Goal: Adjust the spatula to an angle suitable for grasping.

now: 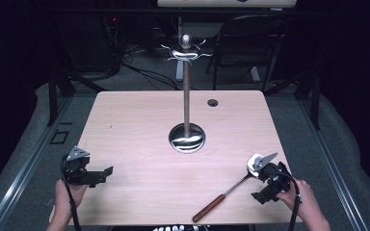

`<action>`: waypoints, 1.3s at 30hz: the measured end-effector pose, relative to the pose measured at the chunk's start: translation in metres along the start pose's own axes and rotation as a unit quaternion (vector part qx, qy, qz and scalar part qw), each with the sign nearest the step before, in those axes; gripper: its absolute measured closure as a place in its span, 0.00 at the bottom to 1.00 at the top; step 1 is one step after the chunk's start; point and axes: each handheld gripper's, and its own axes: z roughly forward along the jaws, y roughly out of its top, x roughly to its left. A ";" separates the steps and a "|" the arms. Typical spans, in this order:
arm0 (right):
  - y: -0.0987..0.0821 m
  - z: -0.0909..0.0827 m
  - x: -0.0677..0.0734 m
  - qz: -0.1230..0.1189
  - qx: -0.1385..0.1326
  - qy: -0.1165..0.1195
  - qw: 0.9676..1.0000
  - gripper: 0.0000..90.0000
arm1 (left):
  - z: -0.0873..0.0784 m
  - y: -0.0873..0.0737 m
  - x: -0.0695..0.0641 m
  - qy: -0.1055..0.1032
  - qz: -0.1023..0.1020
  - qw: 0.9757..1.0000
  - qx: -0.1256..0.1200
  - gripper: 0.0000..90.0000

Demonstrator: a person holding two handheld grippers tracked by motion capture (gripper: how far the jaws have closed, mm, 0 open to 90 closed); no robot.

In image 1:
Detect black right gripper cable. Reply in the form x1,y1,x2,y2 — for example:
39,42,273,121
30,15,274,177
268,171,303,231

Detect person's right hand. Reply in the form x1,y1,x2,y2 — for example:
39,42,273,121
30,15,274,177
276,178,320,223

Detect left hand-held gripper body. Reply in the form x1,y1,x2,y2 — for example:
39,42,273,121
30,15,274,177
61,145,98,187

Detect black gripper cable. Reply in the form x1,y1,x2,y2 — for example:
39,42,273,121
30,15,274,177
60,154,83,231
268,171,303,231

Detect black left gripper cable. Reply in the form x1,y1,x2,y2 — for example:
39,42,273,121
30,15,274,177
60,154,83,231

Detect wooden-handled metal ladle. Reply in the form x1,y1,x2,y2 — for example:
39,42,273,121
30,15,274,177
192,153,264,223

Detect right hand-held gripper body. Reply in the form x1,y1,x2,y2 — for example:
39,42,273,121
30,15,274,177
251,151,293,195

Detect black cables on floor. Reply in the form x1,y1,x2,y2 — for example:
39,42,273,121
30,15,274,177
120,44,179,91

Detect black folding chair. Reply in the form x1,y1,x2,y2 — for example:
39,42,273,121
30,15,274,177
205,13,289,93

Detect person's left hand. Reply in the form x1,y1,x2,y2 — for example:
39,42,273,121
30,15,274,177
55,178,89,219

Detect aluminium floor rail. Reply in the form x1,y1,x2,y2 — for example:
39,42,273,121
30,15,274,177
0,95,75,231
296,95,369,231

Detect black metal frame stand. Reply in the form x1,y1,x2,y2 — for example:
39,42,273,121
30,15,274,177
45,62,108,127
263,62,323,131

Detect metal utensil rack with hooks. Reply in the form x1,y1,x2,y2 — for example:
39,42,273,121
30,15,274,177
160,34,214,154

